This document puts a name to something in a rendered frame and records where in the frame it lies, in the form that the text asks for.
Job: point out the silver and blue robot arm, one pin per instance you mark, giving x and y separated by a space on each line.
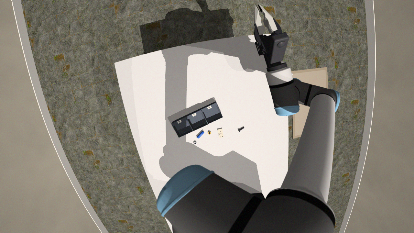
196 200

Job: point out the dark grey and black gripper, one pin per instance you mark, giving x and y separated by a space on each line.
262 41

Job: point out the cream domino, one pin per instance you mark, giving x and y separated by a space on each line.
220 132

